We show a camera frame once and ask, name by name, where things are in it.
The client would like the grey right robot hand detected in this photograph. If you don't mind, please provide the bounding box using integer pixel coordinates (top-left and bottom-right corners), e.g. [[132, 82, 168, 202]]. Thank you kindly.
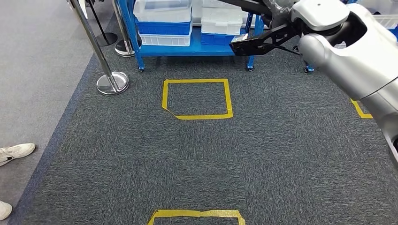
[[262, 0, 296, 30]]

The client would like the black plastic panel part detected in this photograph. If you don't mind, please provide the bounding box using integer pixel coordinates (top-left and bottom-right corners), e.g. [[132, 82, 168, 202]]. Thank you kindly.
[[217, 0, 273, 16]]

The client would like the blue metal shelf rack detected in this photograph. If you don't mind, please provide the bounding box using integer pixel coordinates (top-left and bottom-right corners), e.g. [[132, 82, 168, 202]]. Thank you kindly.
[[116, 0, 265, 73], [292, 0, 398, 74]]

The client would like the yellow floor tape square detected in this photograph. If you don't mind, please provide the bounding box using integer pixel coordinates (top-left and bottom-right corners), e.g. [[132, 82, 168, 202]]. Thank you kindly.
[[161, 78, 234, 121], [351, 98, 373, 120]]

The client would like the person's white shoe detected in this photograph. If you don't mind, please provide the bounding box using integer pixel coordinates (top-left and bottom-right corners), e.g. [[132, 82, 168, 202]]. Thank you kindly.
[[0, 201, 13, 221], [0, 142, 36, 167]]

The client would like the chrome stanchion post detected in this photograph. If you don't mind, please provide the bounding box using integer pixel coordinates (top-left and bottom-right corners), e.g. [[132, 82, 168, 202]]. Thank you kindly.
[[69, 0, 130, 96], [111, 0, 136, 58]]

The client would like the black stanchion post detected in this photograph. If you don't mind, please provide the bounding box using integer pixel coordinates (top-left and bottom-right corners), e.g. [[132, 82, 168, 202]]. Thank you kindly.
[[88, 0, 118, 47]]

